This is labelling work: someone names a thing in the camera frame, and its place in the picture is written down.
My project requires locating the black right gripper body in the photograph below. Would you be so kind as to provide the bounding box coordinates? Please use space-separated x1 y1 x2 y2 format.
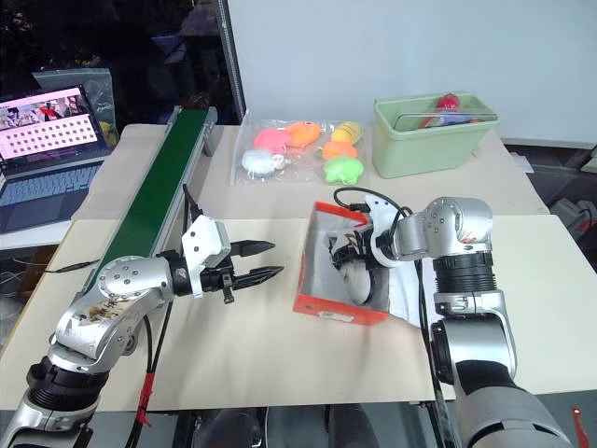
345 227 378 274

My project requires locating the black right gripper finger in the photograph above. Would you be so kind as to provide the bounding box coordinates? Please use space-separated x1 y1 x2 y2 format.
327 243 356 273

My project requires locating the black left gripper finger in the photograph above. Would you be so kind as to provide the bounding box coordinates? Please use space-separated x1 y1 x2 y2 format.
232 265 286 291
229 239 277 259

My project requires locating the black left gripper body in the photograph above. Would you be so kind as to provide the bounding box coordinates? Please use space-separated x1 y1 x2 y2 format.
200 255 237 305

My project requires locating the white and black shoe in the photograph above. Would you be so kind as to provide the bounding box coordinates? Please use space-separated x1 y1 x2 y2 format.
323 230 375 307

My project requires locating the orange cardboard shoebox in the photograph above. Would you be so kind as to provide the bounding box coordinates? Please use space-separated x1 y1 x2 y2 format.
292 201 437 330

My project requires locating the green star toy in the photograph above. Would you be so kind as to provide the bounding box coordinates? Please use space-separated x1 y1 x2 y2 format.
323 157 365 184

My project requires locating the white round toy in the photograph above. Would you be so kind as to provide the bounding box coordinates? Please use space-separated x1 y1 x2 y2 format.
241 148 275 178

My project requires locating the clear plastic toy bag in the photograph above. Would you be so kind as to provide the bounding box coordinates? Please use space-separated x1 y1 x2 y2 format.
229 108 370 189

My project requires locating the green conveyor belt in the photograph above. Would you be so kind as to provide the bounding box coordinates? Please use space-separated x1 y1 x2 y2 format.
77 105 219 300

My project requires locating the orange round toy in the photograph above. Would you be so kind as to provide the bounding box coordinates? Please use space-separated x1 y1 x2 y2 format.
322 140 359 161

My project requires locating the pink toy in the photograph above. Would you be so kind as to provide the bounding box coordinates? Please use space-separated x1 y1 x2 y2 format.
253 129 286 152

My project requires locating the light green plastic bin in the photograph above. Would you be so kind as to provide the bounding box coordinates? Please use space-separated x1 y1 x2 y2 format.
372 90 501 180

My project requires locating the yellow toy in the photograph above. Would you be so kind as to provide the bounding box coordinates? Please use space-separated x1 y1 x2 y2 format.
330 120 365 143

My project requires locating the orange fish toy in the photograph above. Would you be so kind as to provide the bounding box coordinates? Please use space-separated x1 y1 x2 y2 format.
283 120 322 150

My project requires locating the dark rounded shape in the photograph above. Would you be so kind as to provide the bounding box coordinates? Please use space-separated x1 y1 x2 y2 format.
191 407 263 448

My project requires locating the purple toy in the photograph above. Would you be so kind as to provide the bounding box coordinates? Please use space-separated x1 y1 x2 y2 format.
437 111 482 127

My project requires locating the red toy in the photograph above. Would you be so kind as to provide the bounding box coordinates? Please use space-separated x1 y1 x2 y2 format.
410 92 464 133

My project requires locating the open laptop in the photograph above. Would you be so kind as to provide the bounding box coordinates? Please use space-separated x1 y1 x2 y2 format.
0 83 114 235

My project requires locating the dark equipment with red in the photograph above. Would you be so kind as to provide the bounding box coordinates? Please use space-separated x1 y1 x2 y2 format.
544 194 597 246

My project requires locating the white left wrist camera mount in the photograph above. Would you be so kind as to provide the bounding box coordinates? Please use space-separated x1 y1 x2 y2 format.
181 215 232 300

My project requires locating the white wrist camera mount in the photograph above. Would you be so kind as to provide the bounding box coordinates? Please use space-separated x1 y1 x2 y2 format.
363 194 408 269
181 215 232 300

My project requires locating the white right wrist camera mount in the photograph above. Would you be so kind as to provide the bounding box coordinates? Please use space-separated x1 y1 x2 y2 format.
363 194 408 269

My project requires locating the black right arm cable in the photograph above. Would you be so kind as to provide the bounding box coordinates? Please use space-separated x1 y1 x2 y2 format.
332 186 454 448

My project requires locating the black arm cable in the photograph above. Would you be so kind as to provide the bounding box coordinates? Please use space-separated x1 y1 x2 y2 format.
332 186 454 448
124 298 171 448

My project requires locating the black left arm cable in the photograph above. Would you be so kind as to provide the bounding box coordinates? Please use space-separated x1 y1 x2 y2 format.
124 298 171 448

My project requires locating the thin dark table cable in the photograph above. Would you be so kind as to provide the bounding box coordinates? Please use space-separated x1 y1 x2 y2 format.
44 259 102 274

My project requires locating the aluminium frame post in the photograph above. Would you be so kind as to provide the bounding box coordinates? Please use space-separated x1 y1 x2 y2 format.
220 0 247 125

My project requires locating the red strap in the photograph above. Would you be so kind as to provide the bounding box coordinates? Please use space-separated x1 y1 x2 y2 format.
570 405 591 447

